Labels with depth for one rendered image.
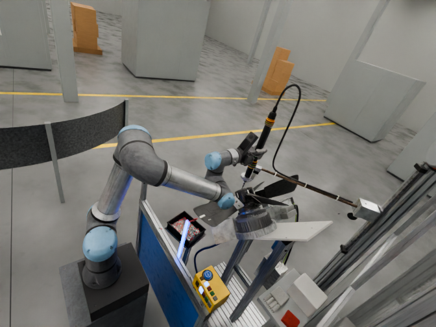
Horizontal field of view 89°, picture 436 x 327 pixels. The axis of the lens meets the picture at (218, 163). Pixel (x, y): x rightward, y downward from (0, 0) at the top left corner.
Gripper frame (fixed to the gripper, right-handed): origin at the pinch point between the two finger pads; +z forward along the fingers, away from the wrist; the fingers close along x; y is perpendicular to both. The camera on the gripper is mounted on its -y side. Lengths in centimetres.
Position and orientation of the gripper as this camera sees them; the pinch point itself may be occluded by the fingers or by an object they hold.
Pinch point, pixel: (263, 146)
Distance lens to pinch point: 119.7
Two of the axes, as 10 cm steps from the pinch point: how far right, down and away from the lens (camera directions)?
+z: 7.8, -1.8, 6.0
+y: -2.4, 8.0, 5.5
